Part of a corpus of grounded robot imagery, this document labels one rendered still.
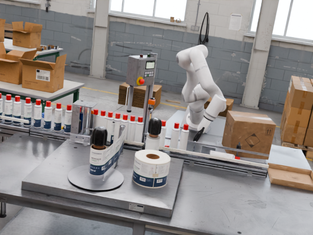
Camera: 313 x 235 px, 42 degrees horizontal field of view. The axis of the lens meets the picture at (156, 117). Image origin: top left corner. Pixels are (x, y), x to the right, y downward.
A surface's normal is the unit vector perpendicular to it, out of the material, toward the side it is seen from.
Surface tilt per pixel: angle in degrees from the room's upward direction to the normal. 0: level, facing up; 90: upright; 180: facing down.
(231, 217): 0
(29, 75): 90
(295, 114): 90
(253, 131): 90
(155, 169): 90
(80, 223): 0
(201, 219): 0
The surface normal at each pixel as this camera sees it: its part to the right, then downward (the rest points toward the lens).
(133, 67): -0.69, 0.13
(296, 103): -0.26, 0.23
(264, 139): 0.04, 0.30
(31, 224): 0.14, -0.95
